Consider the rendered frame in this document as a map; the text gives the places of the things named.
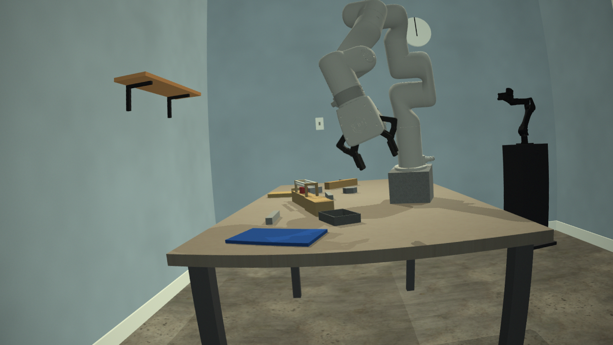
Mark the blue flat rectangular slab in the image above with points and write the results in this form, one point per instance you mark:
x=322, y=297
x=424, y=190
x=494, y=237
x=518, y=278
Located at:
x=278, y=237

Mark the tan wooden batten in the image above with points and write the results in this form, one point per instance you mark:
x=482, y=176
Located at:
x=340, y=183

